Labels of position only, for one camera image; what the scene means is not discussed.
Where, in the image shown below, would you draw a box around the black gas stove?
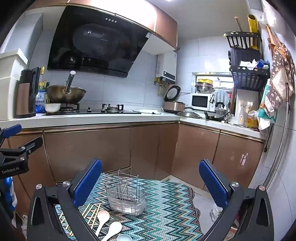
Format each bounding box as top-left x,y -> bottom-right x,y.
45,103 -> 142,116

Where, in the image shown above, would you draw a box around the steel pot lid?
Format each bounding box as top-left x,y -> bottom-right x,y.
175,110 -> 203,119

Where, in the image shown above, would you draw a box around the blue salt bag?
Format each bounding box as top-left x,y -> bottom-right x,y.
35,91 -> 48,114

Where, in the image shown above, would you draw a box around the hanging plastic bags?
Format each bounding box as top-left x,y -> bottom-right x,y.
256,85 -> 277,131

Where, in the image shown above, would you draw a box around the white detergent bottle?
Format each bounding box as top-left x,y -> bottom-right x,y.
238,105 -> 247,126

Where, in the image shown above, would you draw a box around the clear plastic bag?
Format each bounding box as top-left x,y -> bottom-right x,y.
209,204 -> 224,223

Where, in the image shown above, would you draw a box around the wooden rolling pin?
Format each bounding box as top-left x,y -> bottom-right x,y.
234,16 -> 244,33

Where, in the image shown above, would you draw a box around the yellow detergent bottle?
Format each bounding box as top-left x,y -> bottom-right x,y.
246,111 -> 258,128

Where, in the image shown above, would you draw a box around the copper and black kettle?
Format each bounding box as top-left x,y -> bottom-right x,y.
16,67 -> 41,119

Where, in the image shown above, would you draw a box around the zigzag knitted cloth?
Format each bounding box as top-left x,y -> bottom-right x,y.
54,173 -> 201,241

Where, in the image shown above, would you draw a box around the white water heater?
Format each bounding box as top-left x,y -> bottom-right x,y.
156,51 -> 177,83

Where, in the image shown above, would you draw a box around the black wire shelf rack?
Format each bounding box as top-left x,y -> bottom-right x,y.
223,31 -> 271,92

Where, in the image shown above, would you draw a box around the brown floral apron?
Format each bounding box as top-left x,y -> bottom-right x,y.
259,24 -> 296,110

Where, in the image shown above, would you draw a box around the steel bowl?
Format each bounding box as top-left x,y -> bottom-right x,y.
195,84 -> 214,94

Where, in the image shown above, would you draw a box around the row of chopsticks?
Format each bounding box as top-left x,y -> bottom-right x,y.
58,203 -> 102,229

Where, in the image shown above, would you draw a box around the wire and plastic utensil holder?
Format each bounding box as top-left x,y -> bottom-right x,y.
106,170 -> 147,216

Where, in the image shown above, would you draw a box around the black range hood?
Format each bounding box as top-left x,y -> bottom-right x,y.
47,5 -> 155,78

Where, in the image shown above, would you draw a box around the copper rice cooker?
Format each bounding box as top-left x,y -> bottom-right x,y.
162,85 -> 186,114

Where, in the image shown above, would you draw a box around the person's left hand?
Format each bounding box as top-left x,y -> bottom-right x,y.
3,177 -> 18,210

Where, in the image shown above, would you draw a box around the crumpled rags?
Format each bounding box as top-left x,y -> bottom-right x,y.
239,59 -> 270,71

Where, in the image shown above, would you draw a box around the metal wok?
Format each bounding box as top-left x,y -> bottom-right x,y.
46,71 -> 87,104

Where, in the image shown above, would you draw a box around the white dishcloth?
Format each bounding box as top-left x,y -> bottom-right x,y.
133,109 -> 161,115

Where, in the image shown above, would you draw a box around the white plastic spoon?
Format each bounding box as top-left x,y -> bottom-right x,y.
100,222 -> 122,241

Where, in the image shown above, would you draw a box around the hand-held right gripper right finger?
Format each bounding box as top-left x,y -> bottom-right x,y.
199,159 -> 274,241

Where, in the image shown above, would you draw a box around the white microwave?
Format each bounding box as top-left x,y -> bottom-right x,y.
191,93 -> 216,111

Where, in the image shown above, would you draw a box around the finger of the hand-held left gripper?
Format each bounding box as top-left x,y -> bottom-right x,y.
0,124 -> 23,147
0,136 -> 43,163

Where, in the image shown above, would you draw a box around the pale pink plastic spoon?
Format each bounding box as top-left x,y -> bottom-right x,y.
95,210 -> 110,238

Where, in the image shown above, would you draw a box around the grey towel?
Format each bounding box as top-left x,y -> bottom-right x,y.
213,89 -> 231,108

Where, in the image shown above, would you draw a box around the yellow-capped oil bottle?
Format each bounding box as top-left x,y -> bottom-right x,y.
39,67 -> 50,93

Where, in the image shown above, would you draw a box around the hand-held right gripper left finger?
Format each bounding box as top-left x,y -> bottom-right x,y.
26,158 -> 103,241

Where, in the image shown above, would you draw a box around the black frying pan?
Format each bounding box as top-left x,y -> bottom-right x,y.
204,111 -> 226,122

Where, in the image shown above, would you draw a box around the copper base cabinets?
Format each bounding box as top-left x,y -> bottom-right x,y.
0,121 -> 265,193

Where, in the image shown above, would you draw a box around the yellow roll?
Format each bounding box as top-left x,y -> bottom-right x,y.
247,14 -> 260,50

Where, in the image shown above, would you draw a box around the white bowl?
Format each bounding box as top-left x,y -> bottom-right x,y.
45,103 -> 61,113

